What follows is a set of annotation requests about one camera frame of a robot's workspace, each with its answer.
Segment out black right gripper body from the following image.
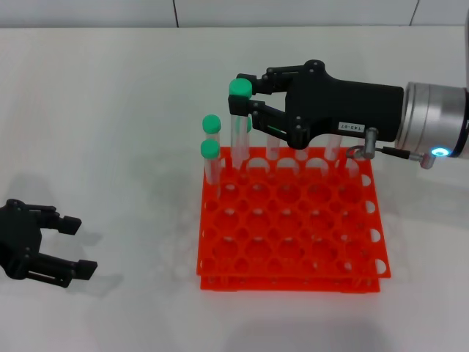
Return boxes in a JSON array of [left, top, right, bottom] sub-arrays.
[[285, 59, 404, 150]]

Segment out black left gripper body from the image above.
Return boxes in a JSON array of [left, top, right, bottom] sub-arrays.
[[0, 199, 43, 281]]

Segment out orange test tube rack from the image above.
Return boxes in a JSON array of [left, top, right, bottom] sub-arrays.
[[196, 146, 392, 293]]

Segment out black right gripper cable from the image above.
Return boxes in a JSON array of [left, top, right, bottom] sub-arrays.
[[344, 127, 439, 169]]

